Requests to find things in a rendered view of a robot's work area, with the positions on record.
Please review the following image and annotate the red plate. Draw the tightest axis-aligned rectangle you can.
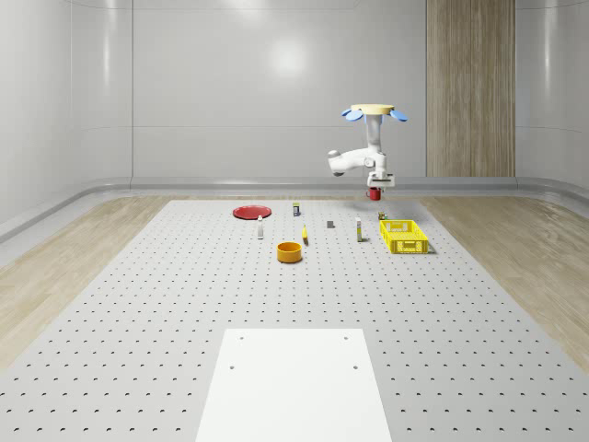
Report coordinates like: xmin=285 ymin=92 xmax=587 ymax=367
xmin=232 ymin=204 xmax=273 ymax=221

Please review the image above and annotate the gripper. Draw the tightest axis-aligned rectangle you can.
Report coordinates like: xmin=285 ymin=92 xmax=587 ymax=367
xmin=365 ymin=171 xmax=398 ymax=191

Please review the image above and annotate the yellow bowl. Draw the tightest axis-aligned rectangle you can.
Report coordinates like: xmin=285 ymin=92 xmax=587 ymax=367
xmin=276 ymin=241 xmax=304 ymax=265

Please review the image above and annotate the white board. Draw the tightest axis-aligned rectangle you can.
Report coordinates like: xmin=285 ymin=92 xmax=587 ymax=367
xmin=194 ymin=328 xmax=394 ymax=442

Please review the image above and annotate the yellow basket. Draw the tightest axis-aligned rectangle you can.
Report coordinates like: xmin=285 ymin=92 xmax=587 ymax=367
xmin=378 ymin=219 xmax=432 ymax=255

